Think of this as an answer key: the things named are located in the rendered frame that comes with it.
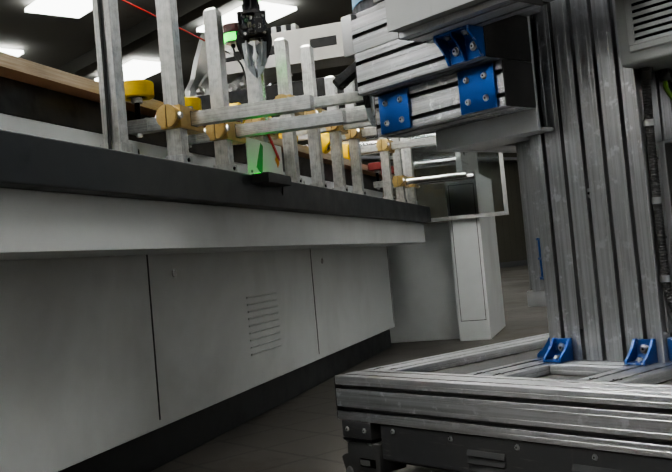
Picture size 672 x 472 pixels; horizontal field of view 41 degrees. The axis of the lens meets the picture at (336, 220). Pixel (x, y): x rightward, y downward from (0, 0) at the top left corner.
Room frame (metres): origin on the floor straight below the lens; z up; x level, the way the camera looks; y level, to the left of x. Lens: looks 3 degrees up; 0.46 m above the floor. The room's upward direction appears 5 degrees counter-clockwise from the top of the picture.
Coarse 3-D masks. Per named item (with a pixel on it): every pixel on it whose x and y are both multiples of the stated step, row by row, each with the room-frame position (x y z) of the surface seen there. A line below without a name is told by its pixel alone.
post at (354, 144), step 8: (352, 88) 3.34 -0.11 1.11; (352, 104) 3.35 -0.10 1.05; (352, 144) 3.35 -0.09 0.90; (352, 152) 3.35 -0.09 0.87; (360, 152) 3.37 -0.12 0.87; (352, 160) 3.35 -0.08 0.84; (360, 160) 3.36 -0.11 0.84; (352, 168) 3.35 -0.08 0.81; (360, 168) 3.35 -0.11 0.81; (352, 176) 3.35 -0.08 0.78; (360, 176) 3.34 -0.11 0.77; (352, 184) 3.35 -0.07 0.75; (360, 184) 3.34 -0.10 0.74
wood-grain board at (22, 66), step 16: (0, 64) 1.60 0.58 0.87; (16, 64) 1.65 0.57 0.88; (32, 64) 1.70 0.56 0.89; (16, 80) 1.72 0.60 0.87; (32, 80) 1.74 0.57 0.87; (48, 80) 1.75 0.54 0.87; (64, 80) 1.80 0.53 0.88; (80, 80) 1.85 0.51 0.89; (80, 96) 1.93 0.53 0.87; (96, 96) 1.94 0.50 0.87; (144, 112) 2.18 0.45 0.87
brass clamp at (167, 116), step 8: (168, 104) 1.88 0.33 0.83; (160, 112) 1.89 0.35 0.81; (168, 112) 1.88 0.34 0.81; (176, 112) 1.88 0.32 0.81; (184, 112) 1.92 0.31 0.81; (160, 120) 1.89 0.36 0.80; (168, 120) 1.88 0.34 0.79; (176, 120) 1.88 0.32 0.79; (184, 120) 1.91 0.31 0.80; (168, 128) 1.91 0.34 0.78; (184, 128) 1.92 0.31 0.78; (192, 128) 1.95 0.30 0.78; (200, 128) 1.99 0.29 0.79
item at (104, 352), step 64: (0, 128) 1.66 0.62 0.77; (64, 128) 1.87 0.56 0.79; (128, 256) 2.08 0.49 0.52; (192, 256) 2.41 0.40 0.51; (256, 256) 2.85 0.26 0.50; (320, 256) 3.50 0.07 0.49; (384, 256) 4.52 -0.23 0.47; (0, 320) 1.63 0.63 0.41; (64, 320) 1.82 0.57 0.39; (128, 320) 2.06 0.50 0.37; (192, 320) 2.38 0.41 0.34; (256, 320) 2.81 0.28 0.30; (320, 320) 3.43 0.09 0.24; (384, 320) 4.40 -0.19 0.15; (0, 384) 1.61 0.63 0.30; (64, 384) 1.80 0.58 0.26; (128, 384) 2.04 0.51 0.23; (192, 384) 2.35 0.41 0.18; (256, 384) 2.76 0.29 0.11; (0, 448) 1.60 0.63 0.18; (64, 448) 1.79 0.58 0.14; (128, 448) 2.07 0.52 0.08; (192, 448) 2.37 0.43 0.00
